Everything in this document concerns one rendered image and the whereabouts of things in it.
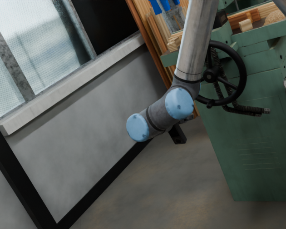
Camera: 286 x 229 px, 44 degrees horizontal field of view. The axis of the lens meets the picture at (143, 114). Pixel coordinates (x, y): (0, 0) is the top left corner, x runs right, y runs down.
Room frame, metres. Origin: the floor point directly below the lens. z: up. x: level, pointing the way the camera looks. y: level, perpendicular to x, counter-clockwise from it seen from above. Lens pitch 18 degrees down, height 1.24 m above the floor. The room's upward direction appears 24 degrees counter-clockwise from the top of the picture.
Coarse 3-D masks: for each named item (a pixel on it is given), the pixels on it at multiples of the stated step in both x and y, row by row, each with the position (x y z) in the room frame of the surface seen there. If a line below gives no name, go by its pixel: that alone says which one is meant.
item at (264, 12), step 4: (264, 8) 1.53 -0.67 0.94; (268, 8) 1.52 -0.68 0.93; (272, 8) 1.51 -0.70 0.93; (276, 8) 1.50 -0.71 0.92; (260, 12) 1.55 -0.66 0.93; (264, 12) 1.54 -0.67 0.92; (268, 12) 1.53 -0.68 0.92; (260, 16) 1.55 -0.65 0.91; (264, 16) 1.54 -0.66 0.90; (176, 36) 1.82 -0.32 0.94; (180, 36) 1.80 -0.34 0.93; (168, 40) 1.85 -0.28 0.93
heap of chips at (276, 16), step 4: (272, 12) 1.44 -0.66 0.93; (276, 12) 1.42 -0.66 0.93; (280, 12) 1.41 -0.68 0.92; (268, 16) 1.43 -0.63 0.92; (272, 16) 1.41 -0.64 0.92; (276, 16) 1.39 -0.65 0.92; (280, 16) 1.38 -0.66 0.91; (284, 16) 1.39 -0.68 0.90; (268, 20) 1.41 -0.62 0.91; (272, 20) 1.39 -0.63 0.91; (276, 20) 1.38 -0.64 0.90; (264, 24) 1.42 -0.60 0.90
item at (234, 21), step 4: (236, 16) 1.56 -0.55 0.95; (240, 16) 1.55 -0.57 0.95; (244, 16) 1.54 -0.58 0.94; (228, 20) 1.59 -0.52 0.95; (232, 20) 1.57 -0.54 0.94; (236, 20) 1.56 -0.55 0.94; (240, 20) 1.55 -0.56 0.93; (232, 24) 1.58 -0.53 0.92; (236, 24) 1.57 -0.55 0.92; (232, 28) 1.58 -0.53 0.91; (236, 28) 1.57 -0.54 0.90
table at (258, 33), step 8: (256, 24) 1.48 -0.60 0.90; (272, 24) 1.38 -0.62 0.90; (280, 24) 1.36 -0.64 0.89; (232, 32) 1.53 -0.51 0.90; (240, 32) 1.47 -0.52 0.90; (248, 32) 1.44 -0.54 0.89; (256, 32) 1.42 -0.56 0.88; (264, 32) 1.40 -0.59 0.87; (272, 32) 1.38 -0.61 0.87; (280, 32) 1.37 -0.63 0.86; (232, 40) 1.49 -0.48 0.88; (240, 40) 1.47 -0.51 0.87; (248, 40) 1.45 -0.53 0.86; (256, 40) 1.43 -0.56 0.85; (264, 40) 1.41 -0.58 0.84; (160, 56) 1.72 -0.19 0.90; (168, 56) 1.69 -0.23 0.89; (176, 56) 1.67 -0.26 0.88; (224, 56) 1.43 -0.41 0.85; (168, 64) 1.70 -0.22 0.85; (176, 64) 1.68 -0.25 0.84
